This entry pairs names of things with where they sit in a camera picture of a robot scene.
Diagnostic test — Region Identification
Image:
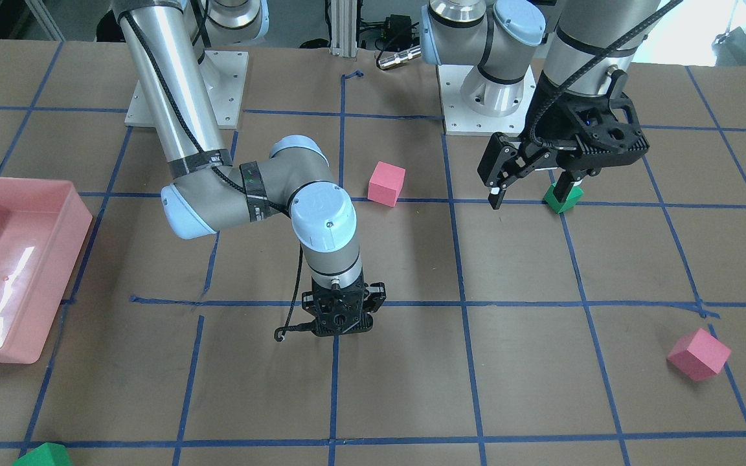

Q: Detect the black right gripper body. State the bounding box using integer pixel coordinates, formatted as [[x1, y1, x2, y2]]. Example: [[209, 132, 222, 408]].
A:
[[302, 274, 386, 337]]

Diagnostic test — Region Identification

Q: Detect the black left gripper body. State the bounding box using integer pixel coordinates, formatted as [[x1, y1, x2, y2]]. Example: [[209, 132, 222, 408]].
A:
[[516, 135, 604, 182]]

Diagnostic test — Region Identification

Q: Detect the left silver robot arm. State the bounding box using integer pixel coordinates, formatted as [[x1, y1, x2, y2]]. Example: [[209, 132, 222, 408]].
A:
[[420, 1, 676, 213]]

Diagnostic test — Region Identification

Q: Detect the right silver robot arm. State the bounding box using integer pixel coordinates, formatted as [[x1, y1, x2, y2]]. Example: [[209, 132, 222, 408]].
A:
[[111, 1, 386, 341]]

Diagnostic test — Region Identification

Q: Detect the green foam cube near base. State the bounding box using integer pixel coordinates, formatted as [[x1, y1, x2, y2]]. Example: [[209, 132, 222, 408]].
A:
[[543, 183, 585, 214]]

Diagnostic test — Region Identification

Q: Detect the pink foam cube far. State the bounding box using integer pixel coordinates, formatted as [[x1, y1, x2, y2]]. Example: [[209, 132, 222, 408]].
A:
[[367, 161, 406, 207]]

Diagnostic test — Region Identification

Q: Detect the pink foam cube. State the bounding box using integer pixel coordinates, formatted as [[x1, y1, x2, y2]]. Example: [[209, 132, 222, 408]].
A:
[[666, 329, 732, 383], [367, 161, 406, 207]]

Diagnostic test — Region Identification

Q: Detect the pink foam cube centre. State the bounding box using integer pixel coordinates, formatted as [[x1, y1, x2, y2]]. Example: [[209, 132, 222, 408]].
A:
[[666, 329, 732, 383]]

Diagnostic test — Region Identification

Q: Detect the green foam cube near tray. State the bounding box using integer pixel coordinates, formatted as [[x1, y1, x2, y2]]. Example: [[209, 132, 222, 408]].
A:
[[12, 443, 73, 466]]

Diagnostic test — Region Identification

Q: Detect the pink plastic tray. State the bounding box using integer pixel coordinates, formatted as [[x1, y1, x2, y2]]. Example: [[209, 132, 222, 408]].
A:
[[0, 177, 92, 364]]

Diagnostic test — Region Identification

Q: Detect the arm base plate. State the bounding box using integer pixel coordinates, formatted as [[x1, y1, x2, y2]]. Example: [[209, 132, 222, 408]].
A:
[[124, 50, 251, 130], [437, 65, 536, 137]]

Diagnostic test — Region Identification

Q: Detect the aluminium frame post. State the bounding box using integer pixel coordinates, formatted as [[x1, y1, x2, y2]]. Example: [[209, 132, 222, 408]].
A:
[[328, 0, 359, 60]]

